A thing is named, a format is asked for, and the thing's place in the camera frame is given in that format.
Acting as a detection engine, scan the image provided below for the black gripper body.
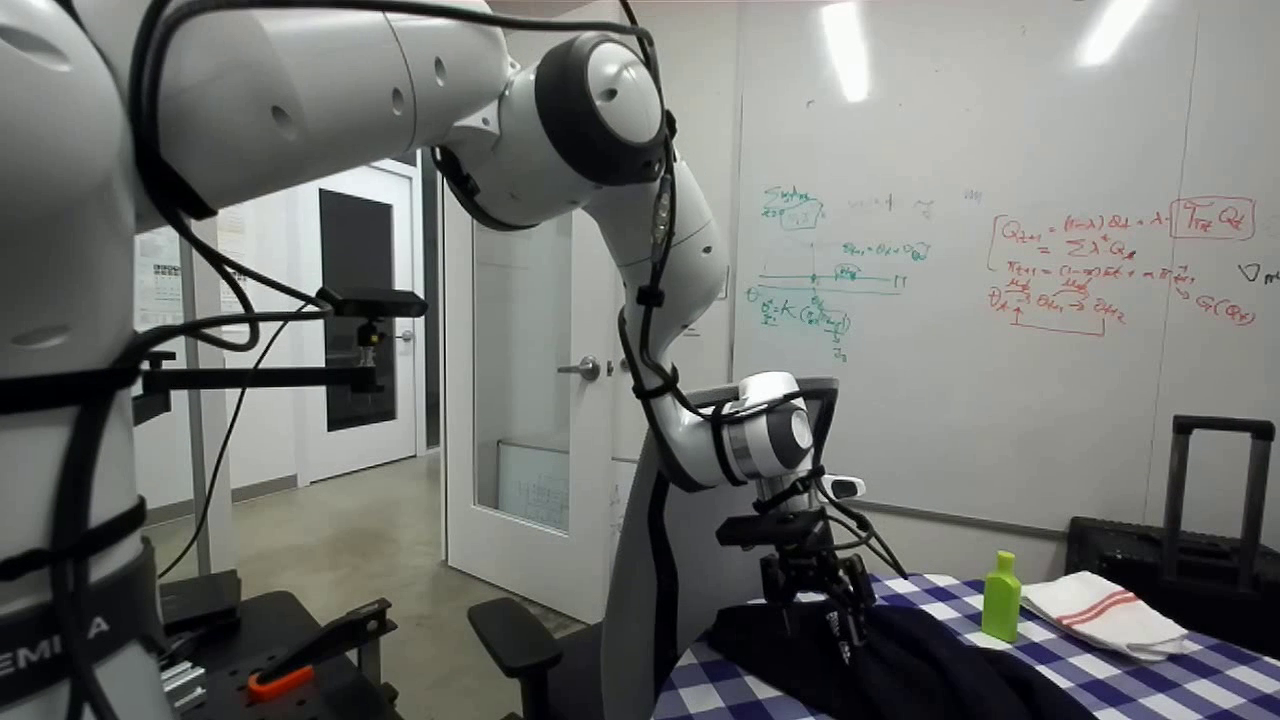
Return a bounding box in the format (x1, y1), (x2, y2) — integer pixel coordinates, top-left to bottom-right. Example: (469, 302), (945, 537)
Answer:
(756, 548), (881, 618)

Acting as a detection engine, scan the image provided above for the black t-shirt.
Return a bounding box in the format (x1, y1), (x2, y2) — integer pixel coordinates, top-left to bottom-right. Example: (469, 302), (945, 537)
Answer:
(704, 593), (1096, 720)

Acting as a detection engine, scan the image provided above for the grey office chair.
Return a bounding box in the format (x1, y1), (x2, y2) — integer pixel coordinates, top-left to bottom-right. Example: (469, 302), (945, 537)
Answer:
(466, 378), (847, 720)

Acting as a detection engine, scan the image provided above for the green plastic bottle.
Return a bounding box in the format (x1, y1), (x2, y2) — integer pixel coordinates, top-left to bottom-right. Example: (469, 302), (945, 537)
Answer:
(979, 548), (1029, 650)

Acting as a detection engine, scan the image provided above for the white towel with red stripes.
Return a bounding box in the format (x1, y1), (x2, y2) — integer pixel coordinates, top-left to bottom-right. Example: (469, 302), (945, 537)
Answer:
(1022, 570), (1194, 670)

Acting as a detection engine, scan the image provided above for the black suitcase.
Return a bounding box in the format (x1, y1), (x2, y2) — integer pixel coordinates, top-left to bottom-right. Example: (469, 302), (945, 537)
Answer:
(1063, 414), (1280, 662)

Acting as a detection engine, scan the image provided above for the white door with glass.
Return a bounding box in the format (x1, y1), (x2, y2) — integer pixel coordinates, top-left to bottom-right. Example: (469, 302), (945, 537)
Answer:
(439, 195), (649, 624)

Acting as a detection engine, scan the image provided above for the blue white checkered tablecloth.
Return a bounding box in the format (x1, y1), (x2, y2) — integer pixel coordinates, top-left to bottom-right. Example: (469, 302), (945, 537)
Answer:
(654, 570), (1280, 720)

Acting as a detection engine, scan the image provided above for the black clamp lever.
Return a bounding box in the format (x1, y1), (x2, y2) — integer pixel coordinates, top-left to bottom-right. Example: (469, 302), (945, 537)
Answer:
(257, 596), (400, 685)

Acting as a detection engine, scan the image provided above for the dark door window panel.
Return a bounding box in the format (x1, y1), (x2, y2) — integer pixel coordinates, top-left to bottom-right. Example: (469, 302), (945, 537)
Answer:
(315, 188), (400, 438)

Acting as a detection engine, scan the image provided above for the black robot cart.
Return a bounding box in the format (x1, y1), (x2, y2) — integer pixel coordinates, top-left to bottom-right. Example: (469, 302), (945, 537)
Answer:
(156, 570), (404, 720)

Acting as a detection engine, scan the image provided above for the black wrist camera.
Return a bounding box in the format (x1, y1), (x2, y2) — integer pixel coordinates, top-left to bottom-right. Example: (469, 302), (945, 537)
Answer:
(717, 514), (834, 554)

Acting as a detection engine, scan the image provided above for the wall whiteboard with writing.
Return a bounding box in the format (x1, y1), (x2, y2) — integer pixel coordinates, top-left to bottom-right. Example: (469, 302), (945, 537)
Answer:
(733, 0), (1280, 537)

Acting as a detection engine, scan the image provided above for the orange clamp handle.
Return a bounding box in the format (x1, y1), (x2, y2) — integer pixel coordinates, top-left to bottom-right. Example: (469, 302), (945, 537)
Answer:
(244, 662), (325, 707)

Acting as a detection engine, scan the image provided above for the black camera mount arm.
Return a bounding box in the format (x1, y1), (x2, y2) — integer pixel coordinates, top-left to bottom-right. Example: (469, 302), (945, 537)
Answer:
(133, 289), (431, 404)

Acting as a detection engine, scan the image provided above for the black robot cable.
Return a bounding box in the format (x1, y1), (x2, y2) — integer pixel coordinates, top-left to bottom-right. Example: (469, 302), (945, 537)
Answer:
(44, 0), (912, 720)

